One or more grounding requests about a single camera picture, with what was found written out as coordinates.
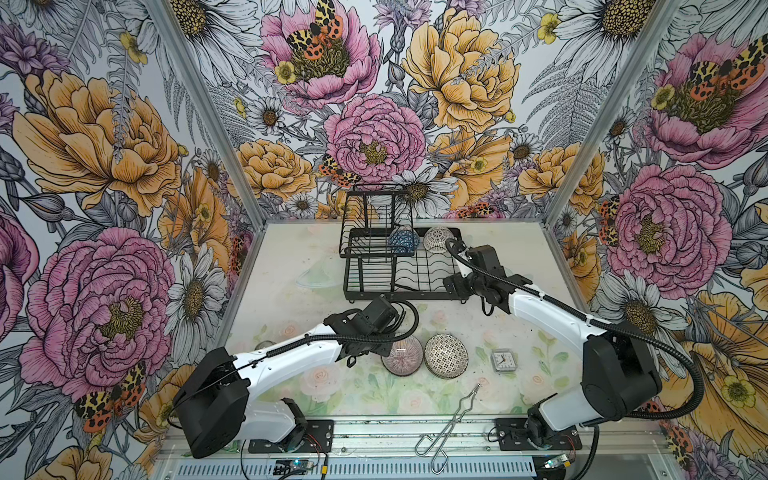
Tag purple striped bowl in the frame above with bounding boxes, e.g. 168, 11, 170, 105
381, 337, 424, 377

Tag white red diamond bowl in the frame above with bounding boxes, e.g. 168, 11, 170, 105
422, 226, 455, 254

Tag blue patterned bowl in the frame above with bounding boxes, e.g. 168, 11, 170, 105
387, 228, 421, 256

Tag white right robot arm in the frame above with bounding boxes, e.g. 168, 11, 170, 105
444, 239, 662, 448

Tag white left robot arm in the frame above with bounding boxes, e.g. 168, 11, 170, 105
172, 297, 418, 459

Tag black white dotted bowl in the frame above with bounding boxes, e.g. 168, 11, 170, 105
424, 333, 469, 379

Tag small clear square clock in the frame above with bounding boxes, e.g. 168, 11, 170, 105
491, 349, 517, 373

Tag green circuit board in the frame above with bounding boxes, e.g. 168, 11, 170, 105
272, 458, 317, 479

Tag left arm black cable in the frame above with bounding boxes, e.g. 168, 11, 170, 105
239, 298, 421, 373

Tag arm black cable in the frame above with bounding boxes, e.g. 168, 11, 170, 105
239, 298, 421, 373
445, 238, 706, 480

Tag black wire dish rack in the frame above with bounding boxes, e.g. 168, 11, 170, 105
339, 184, 462, 303

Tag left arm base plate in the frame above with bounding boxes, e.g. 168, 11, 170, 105
246, 398, 335, 454

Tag metal wire tongs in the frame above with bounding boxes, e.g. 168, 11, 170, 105
414, 384, 482, 475

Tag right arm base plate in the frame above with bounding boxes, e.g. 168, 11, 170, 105
485, 401, 583, 451

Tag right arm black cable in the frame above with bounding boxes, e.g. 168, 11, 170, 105
445, 238, 706, 480

